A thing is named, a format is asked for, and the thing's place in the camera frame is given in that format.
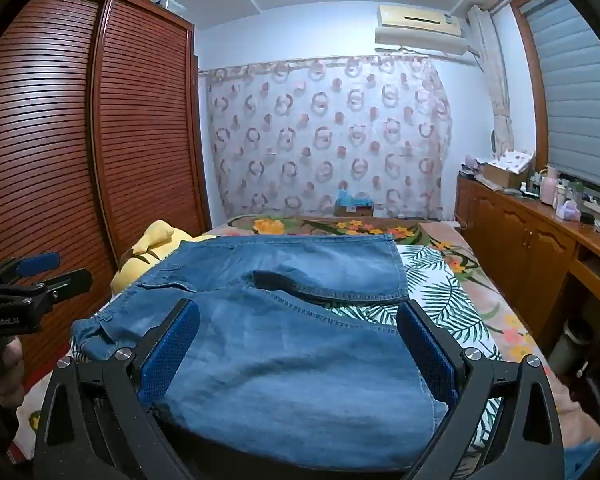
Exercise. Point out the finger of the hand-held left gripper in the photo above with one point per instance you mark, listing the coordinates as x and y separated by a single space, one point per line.
65 284
37 264

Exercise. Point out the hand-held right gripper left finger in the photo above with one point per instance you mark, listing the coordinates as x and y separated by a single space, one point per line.
174 357

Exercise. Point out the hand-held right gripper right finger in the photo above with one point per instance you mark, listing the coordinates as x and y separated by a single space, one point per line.
427 355

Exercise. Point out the blue denim pants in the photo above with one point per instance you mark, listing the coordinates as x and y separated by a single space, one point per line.
280 360

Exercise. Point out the person's left hand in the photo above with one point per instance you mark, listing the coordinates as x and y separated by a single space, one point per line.
10 367

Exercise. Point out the palm leaf printed sheet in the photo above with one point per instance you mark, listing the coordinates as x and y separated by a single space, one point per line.
440 285

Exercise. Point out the floral blanket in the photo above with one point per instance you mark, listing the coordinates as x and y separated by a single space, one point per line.
485 310

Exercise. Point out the grey waste bin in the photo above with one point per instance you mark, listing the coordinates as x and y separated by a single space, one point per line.
572 345

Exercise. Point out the wooden sideboard cabinet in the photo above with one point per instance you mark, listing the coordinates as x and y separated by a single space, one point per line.
520 240

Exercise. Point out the wooden louvered wardrobe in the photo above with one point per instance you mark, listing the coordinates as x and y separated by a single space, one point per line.
145 135

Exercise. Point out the purple tissue pack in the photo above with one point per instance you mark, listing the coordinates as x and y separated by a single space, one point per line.
569 211

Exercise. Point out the floral gift box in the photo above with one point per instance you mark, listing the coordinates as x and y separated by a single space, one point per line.
507 165

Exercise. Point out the pink thermos bottle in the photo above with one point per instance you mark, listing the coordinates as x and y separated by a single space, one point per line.
550 187

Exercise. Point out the white bottle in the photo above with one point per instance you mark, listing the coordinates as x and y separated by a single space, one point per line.
561 196

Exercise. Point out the small round mirror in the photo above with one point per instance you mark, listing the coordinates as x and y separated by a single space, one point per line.
495 141

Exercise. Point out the clear storage box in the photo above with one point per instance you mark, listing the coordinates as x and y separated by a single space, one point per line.
170 6

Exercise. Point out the beige tied curtain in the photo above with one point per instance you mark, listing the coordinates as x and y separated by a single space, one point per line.
495 70

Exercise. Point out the grey window blind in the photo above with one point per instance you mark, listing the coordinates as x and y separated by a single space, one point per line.
575 85

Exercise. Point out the wall air conditioner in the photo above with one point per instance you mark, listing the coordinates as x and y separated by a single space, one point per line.
420 22

